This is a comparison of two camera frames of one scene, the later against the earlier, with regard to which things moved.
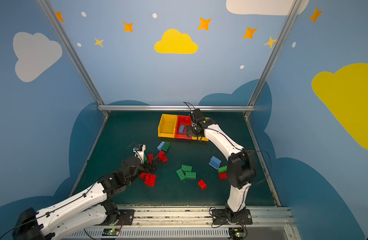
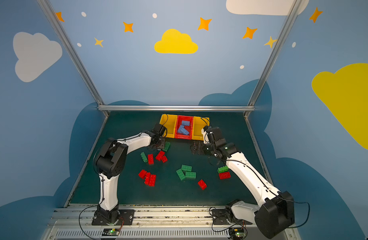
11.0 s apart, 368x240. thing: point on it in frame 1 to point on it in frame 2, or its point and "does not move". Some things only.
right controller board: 236,233 does not move
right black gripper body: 193,130 to 199,148
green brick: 190,175 does not move
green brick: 145,158 does not move
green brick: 186,168 does not move
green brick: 166,146 does not move
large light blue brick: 215,162 to 186,123
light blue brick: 181,130 does not move
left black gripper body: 150,163 to 161,143
